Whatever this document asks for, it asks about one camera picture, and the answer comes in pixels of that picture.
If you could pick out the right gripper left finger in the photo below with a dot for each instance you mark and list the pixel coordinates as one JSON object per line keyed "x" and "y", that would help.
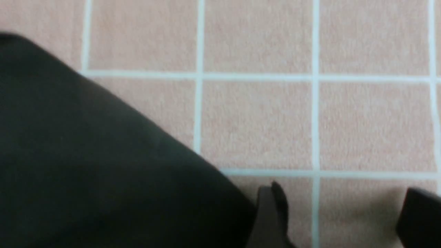
{"x": 270, "y": 228}

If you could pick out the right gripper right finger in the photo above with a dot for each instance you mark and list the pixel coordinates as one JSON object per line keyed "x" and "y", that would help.
{"x": 419, "y": 223}

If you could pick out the dark gray long-sleeve shirt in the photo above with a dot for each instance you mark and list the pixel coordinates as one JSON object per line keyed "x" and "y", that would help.
{"x": 82, "y": 169}

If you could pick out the pink grid tablecloth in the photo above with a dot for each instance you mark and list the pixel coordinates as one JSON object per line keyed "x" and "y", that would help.
{"x": 338, "y": 100}

